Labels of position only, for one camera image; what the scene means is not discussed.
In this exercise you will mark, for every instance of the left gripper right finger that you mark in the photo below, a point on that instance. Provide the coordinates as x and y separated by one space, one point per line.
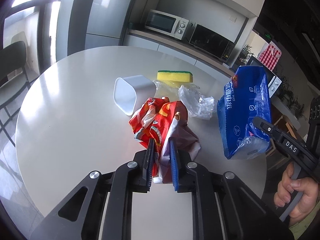
175 164

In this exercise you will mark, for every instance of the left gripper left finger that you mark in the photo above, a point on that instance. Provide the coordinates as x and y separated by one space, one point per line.
148 162

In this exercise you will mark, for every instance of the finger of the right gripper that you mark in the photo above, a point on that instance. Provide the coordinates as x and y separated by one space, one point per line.
272 131

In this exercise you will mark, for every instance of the red snack bag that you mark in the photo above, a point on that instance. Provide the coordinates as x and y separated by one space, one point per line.
160 119

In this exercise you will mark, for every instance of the blue tissue pack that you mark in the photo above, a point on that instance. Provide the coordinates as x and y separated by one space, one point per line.
245 96

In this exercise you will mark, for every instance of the clear plastic bag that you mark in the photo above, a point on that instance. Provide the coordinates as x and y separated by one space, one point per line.
198 105

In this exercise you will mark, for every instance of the white plastic tub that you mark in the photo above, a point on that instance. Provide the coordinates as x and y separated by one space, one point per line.
130 93

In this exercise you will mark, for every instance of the yellow green sponge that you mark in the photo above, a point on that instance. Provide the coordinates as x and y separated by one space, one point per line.
176 76

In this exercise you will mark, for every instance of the kitchen counter with cabinets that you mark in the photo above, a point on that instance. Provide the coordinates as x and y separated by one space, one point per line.
183 48

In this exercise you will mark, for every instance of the dark bar table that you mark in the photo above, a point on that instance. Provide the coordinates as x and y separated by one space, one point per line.
284 119

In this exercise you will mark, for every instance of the red checkered cloth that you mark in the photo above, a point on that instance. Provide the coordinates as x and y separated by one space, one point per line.
270 55

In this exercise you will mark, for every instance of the potted green plant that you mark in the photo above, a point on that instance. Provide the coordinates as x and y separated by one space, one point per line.
245 54

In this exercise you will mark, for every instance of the round white table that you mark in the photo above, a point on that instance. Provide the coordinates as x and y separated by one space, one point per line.
69 125

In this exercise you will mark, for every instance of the black microwave oven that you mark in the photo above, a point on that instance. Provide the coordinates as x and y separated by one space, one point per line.
211 43

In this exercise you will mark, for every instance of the white microwave oven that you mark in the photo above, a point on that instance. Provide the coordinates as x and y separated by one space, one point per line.
167 24

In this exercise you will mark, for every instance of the silver refrigerator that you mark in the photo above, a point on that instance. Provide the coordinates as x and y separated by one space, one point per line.
105 23

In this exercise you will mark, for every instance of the dark green chair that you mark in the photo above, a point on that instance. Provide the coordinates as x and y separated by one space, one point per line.
13 57

